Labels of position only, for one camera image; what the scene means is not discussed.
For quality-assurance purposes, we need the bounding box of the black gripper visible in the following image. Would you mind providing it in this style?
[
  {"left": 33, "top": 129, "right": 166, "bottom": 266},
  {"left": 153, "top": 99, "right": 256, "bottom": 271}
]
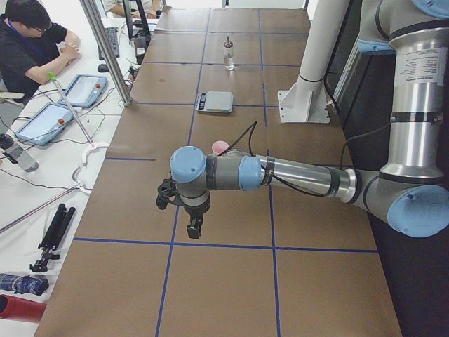
[{"left": 184, "top": 201, "right": 210, "bottom": 239}]

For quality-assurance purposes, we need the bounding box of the pink plastic cup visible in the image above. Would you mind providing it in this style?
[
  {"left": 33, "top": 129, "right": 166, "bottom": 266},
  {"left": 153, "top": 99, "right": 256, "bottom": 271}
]
[{"left": 211, "top": 140, "right": 229, "bottom": 155}]

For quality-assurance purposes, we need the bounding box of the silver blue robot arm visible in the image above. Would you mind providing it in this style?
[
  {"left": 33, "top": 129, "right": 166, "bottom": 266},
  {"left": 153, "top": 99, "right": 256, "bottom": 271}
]
[{"left": 156, "top": 1, "right": 448, "bottom": 239}]

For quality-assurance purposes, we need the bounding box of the silver digital kitchen scale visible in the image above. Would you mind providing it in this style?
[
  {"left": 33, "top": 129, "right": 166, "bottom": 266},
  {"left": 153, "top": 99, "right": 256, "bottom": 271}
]
[{"left": 195, "top": 91, "right": 234, "bottom": 114}]

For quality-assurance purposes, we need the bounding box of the metal rod white hook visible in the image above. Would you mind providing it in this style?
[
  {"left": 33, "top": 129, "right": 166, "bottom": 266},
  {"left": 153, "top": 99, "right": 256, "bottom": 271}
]
[{"left": 1, "top": 165, "right": 93, "bottom": 234}]

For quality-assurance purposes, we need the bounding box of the black folded tripod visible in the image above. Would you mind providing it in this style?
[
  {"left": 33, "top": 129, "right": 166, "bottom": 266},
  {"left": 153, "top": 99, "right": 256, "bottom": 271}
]
[{"left": 29, "top": 204, "right": 76, "bottom": 272}]

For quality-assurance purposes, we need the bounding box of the blue folded umbrella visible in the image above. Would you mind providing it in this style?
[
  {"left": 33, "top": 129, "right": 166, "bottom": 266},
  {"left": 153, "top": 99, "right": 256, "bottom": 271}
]
[{"left": 1, "top": 273, "right": 49, "bottom": 296}]

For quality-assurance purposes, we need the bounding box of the blue teach pendant far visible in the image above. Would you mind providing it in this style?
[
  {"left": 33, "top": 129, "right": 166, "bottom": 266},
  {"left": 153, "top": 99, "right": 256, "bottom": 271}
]
[{"left": 65, "top": 74, "right": 107, "bottom": 108}]

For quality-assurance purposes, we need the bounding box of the blue teach pendant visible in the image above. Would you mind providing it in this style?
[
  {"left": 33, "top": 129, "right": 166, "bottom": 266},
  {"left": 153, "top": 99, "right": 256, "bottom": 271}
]
[
  {"left": 15, "top": 103, "right": 73, "bottom": 145},
  {"left": 65, "top": 74, "right": 107, "bottom": 108}
]

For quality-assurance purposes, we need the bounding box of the blue teach pendant near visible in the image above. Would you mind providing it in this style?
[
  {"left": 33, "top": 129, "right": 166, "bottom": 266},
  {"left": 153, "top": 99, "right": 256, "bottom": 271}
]
[{"left": 15, "top": 103, "right": 73, "bottom": 145}]

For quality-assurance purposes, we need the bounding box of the black computer mouse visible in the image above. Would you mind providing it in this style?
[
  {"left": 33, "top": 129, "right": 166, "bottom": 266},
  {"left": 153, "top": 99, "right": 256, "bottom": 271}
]
[{"left": 97, "top": 64, "right": 109, "bottom": 73}]

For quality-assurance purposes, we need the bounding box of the clear water bottle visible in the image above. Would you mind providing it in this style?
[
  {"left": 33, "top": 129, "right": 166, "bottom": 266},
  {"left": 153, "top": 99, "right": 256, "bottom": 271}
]
[{"left": 1, "top": 133, "right": 39, "bottom": 172}]

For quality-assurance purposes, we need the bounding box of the red cylinder bottle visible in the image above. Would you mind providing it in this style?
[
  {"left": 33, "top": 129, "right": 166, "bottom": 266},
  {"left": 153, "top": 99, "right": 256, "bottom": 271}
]
[{"left": 1, "top": 295, "right": 46, "bottom": 323}]

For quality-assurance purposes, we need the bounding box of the black device on desk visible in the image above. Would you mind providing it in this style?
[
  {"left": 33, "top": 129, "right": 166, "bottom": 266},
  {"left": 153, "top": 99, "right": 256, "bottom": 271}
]
[{"left": 123, "top": 0, "right": 151, "bottom": 65}]

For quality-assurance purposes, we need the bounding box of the metal rod green tip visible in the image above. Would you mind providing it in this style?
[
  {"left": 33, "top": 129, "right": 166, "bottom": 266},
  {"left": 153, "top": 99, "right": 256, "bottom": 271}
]
[{"left": 48, "top": 72, "right": 109, "bottom": 167}]

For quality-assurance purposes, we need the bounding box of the black keyboard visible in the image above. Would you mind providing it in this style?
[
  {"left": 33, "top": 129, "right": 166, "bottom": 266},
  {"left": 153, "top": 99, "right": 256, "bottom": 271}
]
[{"left": 105, "top": 27, "right": 120, "bottom": 58}]

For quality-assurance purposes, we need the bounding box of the person in black shirt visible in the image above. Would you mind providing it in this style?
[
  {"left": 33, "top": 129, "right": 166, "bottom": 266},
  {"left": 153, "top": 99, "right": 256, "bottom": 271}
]
[{"left": 1, "top": 0, "right": 80, "bottom": 103}]

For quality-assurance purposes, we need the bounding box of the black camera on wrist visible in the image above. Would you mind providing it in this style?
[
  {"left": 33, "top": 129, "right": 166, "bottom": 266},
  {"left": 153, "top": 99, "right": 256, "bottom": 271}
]
[{"left": 156, "top": 178, "right": 184, "bottom": 210}]

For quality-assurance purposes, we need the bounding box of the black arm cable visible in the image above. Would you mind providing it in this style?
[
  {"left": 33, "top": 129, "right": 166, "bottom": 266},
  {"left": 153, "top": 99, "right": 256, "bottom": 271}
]
[{"left": 227, "top": 121, "right": 392, "bottom": 197}]

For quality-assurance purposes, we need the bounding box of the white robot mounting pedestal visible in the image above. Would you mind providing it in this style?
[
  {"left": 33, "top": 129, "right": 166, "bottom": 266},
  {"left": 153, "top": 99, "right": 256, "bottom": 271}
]
[{"left": 278, "top": 0, "right": 350, "bottom": 124}]

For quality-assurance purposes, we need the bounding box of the aluminium frame post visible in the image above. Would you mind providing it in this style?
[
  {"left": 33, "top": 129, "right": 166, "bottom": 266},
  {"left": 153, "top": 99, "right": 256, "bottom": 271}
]
[{"left": 80, "top": 0, "right": 133, "bottom": 107}]

